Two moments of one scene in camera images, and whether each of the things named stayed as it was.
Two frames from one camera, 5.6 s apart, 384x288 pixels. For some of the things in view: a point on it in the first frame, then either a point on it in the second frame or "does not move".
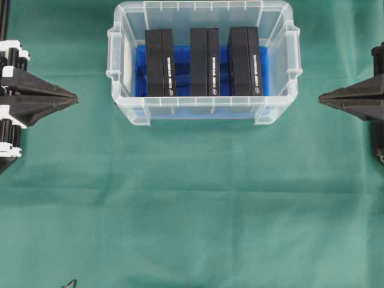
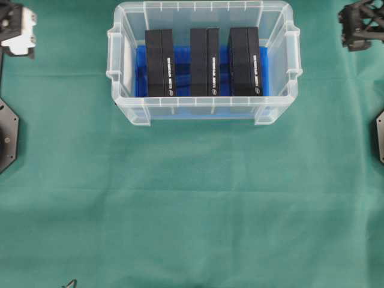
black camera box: [159, 51] does not move
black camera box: [205, 62] does not move
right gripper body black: [377, 124] -> [362, 22]
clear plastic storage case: [204, 60] does not move
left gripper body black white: [13, 58] -> [16, 25]
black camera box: [245, 62] does not move
